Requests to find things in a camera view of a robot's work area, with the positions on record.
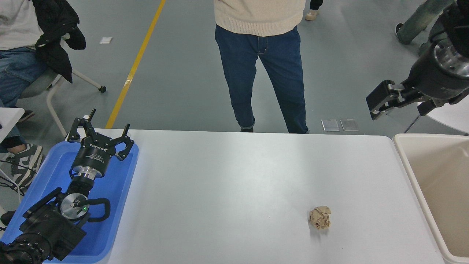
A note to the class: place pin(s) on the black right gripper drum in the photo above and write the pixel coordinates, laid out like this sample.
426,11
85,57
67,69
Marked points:
432,82

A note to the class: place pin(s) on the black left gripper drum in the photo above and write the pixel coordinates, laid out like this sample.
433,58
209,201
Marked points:
93,156

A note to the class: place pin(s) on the tan paper ball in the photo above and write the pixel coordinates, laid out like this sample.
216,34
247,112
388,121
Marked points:
320,218

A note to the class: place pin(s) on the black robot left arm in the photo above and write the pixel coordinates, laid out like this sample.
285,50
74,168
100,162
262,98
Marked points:
47,227

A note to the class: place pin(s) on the white round side table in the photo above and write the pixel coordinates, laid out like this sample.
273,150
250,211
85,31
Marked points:
450,115

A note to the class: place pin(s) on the clear floor plate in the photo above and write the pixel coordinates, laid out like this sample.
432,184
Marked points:
349,124
330,125

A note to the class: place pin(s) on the blue plastic tray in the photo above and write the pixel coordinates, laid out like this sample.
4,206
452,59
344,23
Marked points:
110,205

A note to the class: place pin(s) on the white chair with casters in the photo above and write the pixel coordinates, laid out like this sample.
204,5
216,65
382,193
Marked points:
51,84

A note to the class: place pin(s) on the person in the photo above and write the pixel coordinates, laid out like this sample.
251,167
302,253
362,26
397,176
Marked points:
14,66
311,14
260,55
417,22

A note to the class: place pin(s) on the white desk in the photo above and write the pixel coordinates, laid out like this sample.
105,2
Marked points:
9,119

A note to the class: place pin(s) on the large pale bin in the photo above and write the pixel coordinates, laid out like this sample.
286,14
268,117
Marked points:
432,176

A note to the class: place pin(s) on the black jacket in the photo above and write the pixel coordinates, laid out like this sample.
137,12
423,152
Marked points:
55,29

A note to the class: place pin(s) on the black round floor object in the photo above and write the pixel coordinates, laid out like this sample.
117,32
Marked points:
8,217

